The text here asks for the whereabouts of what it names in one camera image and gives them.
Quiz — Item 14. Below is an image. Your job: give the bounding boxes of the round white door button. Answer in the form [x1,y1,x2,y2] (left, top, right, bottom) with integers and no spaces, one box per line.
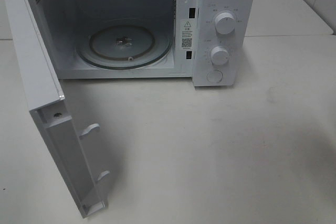
[206,70,223,83]

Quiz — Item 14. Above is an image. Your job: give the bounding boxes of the white microwave knob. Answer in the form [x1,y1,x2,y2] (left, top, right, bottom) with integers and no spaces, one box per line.
[214,10,236,35]
[210,46,230,66]

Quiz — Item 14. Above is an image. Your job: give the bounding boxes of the white microwave door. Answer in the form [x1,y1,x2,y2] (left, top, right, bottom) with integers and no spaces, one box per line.
[5,0,107,218]

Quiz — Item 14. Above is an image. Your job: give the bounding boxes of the white warning label sticker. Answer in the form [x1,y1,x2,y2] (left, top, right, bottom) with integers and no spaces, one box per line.
[180,19,196,50]

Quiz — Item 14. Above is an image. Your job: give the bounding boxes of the glass microwave turntable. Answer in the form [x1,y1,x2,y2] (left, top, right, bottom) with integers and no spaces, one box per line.
[76,19,174,70]

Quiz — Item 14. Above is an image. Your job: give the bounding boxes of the white microwave oven body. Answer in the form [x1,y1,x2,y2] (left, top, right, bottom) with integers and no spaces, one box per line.
[36,0,253,87]

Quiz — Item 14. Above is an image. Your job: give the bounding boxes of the white adjacent table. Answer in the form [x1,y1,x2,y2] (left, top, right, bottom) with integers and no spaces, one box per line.
[244,0,334,37]

